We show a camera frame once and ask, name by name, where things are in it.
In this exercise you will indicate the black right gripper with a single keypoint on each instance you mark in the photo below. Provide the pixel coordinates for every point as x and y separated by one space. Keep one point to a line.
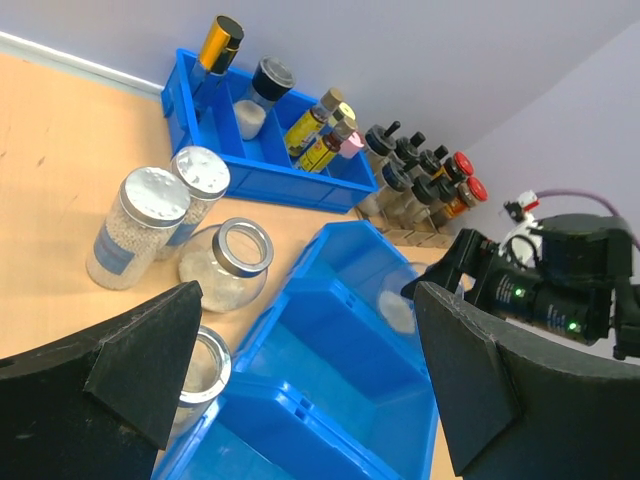
472 254

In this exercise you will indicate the blue three-compartment bin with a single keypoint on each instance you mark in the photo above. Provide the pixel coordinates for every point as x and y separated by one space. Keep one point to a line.
322 387

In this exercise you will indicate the clear acrylic bottle rack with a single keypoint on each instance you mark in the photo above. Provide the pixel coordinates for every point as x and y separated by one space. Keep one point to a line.
423 235

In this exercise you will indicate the black cap shaker rear middle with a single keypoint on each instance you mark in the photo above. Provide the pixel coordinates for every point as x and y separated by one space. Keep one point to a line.
407 148

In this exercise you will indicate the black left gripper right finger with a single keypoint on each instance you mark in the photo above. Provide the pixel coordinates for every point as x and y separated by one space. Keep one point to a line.
515 405

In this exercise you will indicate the red lid jar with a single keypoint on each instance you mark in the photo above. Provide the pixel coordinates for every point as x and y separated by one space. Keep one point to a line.
470 193
456 168

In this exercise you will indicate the black cap salt grinder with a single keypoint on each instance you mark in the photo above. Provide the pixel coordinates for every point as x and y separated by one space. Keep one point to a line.
271 80

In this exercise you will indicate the gold black spray bottle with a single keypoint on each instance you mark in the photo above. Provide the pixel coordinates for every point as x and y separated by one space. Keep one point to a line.
216 55

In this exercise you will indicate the yellow label sauce bottle rear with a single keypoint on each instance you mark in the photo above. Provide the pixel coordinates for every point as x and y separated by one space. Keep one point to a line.
304 130

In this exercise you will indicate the black cap shaker front right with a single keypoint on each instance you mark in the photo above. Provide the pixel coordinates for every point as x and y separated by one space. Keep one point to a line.
446 191

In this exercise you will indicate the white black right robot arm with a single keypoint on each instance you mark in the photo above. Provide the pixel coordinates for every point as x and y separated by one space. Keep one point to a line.
570 275

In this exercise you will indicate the foil lid jar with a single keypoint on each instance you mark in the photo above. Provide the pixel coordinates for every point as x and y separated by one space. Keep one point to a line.
207 179
150 205

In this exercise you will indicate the red lid jar front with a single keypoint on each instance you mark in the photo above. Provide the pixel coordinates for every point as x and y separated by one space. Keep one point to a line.
470 193

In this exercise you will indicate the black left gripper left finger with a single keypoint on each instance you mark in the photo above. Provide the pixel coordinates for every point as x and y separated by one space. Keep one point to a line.
100 403

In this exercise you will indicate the yellow label sauce bottle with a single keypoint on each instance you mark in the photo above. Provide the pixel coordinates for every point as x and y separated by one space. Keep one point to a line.
304 130
325 148

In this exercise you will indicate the black cap shaker front left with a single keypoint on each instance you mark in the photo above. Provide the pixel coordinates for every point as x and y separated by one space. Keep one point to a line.
392 181

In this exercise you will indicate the blue rectangular divided tray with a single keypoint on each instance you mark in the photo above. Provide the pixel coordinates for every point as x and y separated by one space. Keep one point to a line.
261 169

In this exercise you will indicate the round glass jar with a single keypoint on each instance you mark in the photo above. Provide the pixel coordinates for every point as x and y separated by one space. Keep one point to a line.
230 261
207 376
396 310

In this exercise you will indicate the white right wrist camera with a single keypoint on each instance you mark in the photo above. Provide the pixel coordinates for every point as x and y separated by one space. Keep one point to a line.
522 220

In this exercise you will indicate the black cap shaker rear left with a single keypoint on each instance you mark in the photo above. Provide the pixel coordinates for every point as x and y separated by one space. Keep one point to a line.
380 142

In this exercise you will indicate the pink lid small jar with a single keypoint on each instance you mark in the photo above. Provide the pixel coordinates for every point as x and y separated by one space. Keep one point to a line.
352 145

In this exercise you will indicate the black cap shaker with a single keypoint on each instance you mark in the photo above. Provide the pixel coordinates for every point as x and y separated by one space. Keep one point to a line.
431 161
380 142
407 148
392 181
446 191
412 206

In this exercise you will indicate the black cap shaker front middle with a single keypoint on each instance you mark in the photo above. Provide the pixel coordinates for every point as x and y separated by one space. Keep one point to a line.
412 206

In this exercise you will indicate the yellow label sauce bottle front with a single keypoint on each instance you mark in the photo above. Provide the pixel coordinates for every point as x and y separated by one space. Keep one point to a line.
325 148

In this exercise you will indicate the red lid jar rear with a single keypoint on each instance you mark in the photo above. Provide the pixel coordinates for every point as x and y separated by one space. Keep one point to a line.
456 168

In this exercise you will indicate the black cap shaker rear right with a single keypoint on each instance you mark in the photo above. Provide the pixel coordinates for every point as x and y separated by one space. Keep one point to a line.
431 161

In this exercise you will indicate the yellow lid small jar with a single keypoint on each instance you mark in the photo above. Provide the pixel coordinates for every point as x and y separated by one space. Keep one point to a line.
342 111

